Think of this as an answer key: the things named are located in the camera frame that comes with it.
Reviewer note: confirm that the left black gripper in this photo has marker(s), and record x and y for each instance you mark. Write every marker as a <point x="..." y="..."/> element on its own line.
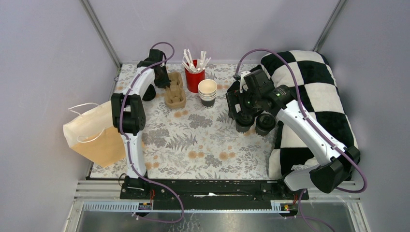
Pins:
<point x="165" y="82"/>

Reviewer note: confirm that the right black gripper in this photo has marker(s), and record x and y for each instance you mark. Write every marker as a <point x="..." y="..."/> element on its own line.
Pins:
<point x="235" y="97"/>

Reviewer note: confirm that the black plastic cup lid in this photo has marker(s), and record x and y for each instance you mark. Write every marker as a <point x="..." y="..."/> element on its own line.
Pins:
<point x="265" y="121"/>

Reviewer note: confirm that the black paper coffee cup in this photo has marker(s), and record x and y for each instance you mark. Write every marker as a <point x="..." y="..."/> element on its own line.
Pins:
<point x="241" y="129"/>
<point x="261" y="132"/>

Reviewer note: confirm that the brown paper takeout bag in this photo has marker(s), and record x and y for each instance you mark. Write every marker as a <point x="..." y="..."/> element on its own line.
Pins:
<point x="93" y="135"/>

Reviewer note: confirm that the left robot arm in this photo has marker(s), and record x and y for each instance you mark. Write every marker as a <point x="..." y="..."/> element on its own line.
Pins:
<point x="129" y="116"/>

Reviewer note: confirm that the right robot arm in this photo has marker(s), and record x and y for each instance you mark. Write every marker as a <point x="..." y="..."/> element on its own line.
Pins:
<point x="256" y="93"/>

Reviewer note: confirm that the stack of black lids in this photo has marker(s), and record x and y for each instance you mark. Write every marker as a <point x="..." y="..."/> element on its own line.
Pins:
<point x="150" y="93"/>

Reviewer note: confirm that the stacked cardboard cup carriers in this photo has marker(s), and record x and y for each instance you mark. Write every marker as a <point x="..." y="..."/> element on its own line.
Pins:
<point x="175" y="96"/>

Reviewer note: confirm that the black cloth blue print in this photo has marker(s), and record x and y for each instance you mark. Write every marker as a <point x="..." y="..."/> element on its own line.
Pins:
<point x="238" y="84"/>

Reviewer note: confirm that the red straw holder cup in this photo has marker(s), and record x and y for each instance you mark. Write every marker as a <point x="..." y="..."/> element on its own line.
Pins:
<point x="193" y="79"/>

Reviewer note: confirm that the stack of paper cups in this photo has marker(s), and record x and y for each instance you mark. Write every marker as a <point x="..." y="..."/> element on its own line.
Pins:
<point x="207" y="90"/>

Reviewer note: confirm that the black white checkered pillow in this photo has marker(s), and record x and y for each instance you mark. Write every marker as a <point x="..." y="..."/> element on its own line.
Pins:
<point x="310" y="71"/>

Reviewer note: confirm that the floral patterned table mat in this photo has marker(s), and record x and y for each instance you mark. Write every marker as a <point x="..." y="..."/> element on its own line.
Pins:
<point x="195" y="142"/>

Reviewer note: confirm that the left aluminium frame post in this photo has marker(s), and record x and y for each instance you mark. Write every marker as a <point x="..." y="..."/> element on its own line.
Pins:
<point x="101" y="32"/>

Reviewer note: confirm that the aluminium frame post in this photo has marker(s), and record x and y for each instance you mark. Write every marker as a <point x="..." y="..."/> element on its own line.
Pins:
<point x="101" y="32"/>
<point x="336" y="13"/>

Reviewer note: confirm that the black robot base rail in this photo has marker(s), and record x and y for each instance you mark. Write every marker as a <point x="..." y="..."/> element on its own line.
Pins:
<point x="207" y="194"/>

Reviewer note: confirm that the right aluminium frame post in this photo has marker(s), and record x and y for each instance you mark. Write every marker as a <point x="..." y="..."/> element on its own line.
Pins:
<point x="336" y="13"/>

